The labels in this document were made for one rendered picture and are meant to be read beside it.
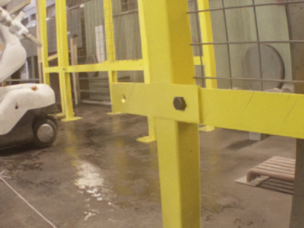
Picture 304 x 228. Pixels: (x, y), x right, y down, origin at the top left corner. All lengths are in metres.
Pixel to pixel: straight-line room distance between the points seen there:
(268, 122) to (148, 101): 0.22
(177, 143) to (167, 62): 0.12
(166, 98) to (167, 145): 0.07
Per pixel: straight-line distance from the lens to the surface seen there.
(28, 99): 2.07
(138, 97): 0.60
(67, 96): 3.03
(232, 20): 2.64
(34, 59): 5.98
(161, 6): 0.55
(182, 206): 0.60
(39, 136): 2.12
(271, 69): 2.41
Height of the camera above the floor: 0.49
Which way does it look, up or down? 9 degrees down
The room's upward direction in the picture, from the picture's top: 5 degrees counter-clockwise
